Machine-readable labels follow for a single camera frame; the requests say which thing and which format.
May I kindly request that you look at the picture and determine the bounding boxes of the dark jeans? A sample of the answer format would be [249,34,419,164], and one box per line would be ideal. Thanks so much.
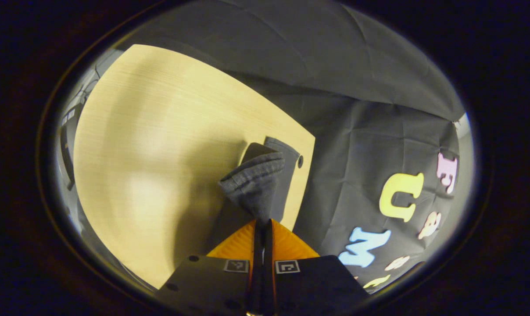
[216,136,303,230]

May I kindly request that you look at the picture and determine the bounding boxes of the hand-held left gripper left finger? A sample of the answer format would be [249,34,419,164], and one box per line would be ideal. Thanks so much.
[154,219,264,316]

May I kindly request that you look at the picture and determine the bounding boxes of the black backdrop cloth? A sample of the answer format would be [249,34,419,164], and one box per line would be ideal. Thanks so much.
[115,0,467,294]

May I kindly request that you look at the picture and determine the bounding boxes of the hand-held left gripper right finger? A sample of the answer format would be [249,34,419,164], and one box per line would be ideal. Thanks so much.
[263,219,370,316]

